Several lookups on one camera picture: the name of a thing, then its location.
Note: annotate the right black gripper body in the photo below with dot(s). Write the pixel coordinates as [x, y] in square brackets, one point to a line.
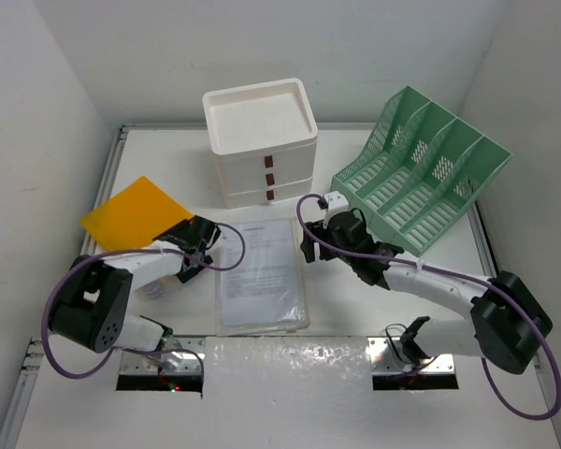
[325, 234]

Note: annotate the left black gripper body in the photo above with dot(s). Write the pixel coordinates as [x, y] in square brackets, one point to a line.
[176, 231]

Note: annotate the yellow plastic folder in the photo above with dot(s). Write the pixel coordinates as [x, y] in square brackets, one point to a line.
[134, 217]

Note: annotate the clear document sleeve with papers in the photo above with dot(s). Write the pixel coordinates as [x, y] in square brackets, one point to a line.
[265, 292]

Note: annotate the white drawer cabinet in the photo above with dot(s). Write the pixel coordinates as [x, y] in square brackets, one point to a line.
[264, 139]

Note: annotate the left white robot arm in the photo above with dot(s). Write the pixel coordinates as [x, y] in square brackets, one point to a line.
[89, 305]

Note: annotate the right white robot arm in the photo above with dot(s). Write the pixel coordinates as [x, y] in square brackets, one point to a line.
[499, 319]

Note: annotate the green file organizer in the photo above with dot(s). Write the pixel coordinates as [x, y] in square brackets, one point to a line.
[419, 172]

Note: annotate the white foam board cover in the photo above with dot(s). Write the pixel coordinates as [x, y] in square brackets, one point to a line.
[276, 393]

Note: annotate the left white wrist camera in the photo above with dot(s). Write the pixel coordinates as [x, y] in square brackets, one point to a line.
[197, 260]

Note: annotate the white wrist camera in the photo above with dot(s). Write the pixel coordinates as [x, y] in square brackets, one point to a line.
[197, 260]
[332, 204]

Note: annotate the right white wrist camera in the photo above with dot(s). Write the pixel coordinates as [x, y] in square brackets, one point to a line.
[332, 204]

